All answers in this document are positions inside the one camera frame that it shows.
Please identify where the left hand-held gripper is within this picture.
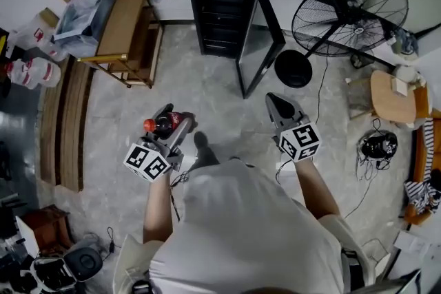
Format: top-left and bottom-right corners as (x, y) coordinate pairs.
(123, 103), (198, 184)

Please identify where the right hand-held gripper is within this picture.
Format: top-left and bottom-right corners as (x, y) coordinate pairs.
(265, 92), (322, 163)

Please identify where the cola bottle red cap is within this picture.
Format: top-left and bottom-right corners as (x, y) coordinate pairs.
(143, 111), (184, 141)

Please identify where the black mini fridge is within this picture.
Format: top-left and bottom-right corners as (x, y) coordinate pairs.
(185, 0), (287, 100)

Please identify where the person's right forearm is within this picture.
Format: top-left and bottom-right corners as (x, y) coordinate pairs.
(292, 157), (345, 222)

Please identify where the person's left forearm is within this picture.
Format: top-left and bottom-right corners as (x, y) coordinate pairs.
(143, 168), (174, 244)

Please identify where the person's left black shoe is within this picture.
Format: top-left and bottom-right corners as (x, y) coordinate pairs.
(193, 131), (209, 149)

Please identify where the person's left trouser leg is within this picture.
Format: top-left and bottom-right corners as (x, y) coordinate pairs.
(191, 144), (222, 172)

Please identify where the wooden trolley cart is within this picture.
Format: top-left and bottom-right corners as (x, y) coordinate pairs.
(77, 0), (165, 90)

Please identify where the stack of wooden planks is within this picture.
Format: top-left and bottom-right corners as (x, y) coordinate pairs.
(39, 56), (94, 192)

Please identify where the round wooden side table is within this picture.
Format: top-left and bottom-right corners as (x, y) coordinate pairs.
(347, 70), (418, 125)

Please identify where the black standing fan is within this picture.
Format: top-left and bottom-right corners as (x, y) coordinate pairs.
(274, 0), (411, 89)

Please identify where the small white box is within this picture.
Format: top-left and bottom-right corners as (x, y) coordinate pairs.
(390, 76), (410, 98)

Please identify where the person's white shirt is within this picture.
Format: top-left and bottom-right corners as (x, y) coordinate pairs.
(113, 158), (380, 294)

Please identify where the clear plastic storage box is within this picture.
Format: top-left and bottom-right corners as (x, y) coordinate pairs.
(53, 0), (119, 50)

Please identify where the orange sofa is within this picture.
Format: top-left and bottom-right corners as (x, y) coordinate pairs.
(403, 84), (441, 227)

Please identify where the white jug red label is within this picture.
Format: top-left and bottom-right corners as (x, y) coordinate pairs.
(6, 56), (62, 90)

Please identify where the white plastic bag red print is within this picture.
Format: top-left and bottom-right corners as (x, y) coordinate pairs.
(13, 14), (68, 61)

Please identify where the striped black white cloth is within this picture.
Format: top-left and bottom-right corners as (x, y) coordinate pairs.
(403, 117), (441, 215)

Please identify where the brown wooden box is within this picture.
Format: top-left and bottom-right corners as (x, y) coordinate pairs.
(19, 204), (74, 256)

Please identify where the black round device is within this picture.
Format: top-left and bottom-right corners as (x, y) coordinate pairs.
(63, 246), (104, 284)

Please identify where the white open equipment case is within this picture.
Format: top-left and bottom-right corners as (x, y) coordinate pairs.
(29, 256), (77, 294)

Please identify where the black fan power cable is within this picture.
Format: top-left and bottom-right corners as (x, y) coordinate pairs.
(309, 53), (331, 127)

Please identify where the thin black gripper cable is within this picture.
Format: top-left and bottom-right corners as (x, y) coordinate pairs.
(274, 157), (294, 185)
(169, 169), (191, 222)

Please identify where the black waist strap pouch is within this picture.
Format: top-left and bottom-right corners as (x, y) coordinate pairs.
(340, 247), (367, 294)

